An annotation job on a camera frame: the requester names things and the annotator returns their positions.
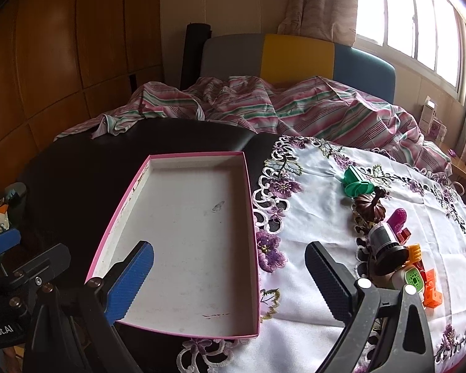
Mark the black rolled mat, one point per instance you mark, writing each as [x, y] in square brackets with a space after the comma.
[194, 54]

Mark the pink green striped blanket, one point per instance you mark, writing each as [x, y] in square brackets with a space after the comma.
[295, 101]

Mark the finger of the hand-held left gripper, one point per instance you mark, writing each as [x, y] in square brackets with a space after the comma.
[46, 260]
[2, 243]

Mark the green plastic toy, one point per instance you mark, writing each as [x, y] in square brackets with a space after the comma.
[355, 182]

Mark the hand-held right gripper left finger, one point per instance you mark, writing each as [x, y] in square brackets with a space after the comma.
[134, 279]

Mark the red plastic block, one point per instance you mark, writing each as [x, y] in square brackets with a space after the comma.
[404, 236]

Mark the grey cylindrical container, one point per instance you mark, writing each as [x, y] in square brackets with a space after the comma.
[384, 244]

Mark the orange plastic block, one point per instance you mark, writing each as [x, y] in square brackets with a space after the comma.
[433, 289]

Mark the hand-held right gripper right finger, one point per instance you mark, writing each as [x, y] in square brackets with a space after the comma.
[326, 276]

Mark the dark brown pumpkin toy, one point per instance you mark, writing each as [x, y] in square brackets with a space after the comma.
[371, 208]

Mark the white embroidered floral tablecloth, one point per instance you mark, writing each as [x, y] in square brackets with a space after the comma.
[314, 217]

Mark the beige patterned curtain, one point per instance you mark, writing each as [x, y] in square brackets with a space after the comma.
[318, 0]

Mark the wooden bedside table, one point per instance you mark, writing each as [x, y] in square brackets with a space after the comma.
[460, 169]

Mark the white carton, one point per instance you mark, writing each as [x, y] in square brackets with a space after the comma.
[427, 114]

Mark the white green plug-in device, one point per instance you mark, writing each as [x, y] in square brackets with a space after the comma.
[409, 279]

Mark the purple silicone brush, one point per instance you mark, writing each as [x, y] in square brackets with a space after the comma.
[397, 219]

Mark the purple carton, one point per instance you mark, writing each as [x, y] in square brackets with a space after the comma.
[438, 130]

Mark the pink cardboard box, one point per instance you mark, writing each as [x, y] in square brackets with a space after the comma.
[186, 241]

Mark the barred window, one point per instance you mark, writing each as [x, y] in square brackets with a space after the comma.
[411, 15]

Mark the grey yellow blue headboard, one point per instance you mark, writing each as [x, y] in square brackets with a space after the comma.
[295, 54]

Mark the yellow plastic piece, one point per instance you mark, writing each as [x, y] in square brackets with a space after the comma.
[414, 252]

